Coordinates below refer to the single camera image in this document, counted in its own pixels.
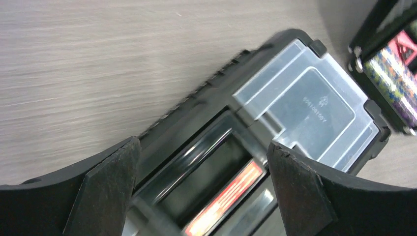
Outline black poker chip case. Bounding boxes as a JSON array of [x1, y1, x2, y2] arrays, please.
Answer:
[[348, 0, 417, 136]]

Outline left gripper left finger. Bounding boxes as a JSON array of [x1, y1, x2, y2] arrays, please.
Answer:
[[0, 136, 141, 236]]

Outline black plastic toolbox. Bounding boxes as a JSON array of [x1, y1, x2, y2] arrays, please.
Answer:
[[123, 29, 390, 236]]

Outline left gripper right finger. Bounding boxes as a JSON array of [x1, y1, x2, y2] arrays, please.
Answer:
[[267, 142, 417, 236]]

